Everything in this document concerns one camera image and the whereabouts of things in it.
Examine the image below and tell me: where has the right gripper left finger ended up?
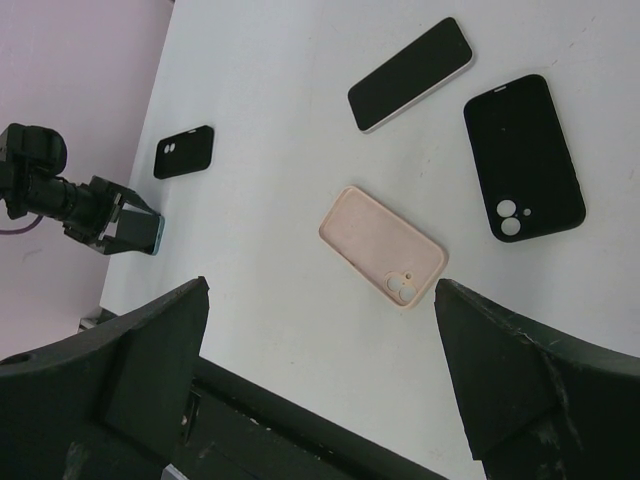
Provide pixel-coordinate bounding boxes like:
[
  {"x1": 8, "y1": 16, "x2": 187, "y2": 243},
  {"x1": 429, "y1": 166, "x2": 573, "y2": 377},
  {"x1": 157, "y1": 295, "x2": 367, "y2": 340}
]
[{"x1": 1, "y1": 277, "x2": 209, "y2": 479}]

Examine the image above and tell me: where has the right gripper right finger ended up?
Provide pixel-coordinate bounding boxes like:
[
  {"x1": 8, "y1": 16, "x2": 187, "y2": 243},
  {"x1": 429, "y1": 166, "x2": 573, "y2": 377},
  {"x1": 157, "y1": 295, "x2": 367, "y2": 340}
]
[{"x1": 435, "y1": 279, "x2": 639, "y2": 479}]

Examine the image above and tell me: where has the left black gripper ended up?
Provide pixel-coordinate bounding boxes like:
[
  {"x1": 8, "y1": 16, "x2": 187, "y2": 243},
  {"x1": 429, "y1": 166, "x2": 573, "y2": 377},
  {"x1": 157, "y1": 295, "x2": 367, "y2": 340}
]
[{"x1": 1, "y1": 123, "x2": 156, "y2": 256}]

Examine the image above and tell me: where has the teal-edged phone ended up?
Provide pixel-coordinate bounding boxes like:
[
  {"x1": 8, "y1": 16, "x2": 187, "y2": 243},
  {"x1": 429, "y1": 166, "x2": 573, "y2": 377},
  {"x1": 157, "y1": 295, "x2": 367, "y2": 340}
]
[{"x1": 117, "y1": 210, "x2": 165, "y2": 255}]

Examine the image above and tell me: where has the beige phone case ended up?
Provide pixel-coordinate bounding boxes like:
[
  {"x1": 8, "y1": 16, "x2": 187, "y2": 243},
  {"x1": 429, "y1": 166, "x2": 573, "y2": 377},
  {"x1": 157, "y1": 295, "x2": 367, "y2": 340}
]
[{"x1": 318, "y1": 186, "x2": 448, "y2": 309}]

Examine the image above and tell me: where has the white-edged black phone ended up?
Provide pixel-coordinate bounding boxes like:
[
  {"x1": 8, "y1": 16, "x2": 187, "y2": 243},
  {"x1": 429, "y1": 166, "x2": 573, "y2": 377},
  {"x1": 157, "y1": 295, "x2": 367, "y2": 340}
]
[{"x1": 347, "y1": 17, "x2": 474, "y2": 133}]

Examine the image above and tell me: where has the large black phone case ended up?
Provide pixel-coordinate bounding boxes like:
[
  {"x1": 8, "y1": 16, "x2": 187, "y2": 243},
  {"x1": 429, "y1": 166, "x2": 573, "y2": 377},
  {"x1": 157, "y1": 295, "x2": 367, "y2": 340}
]
[{"x1": 463, "y1": 74, "x2": 586, "y2": 243}]

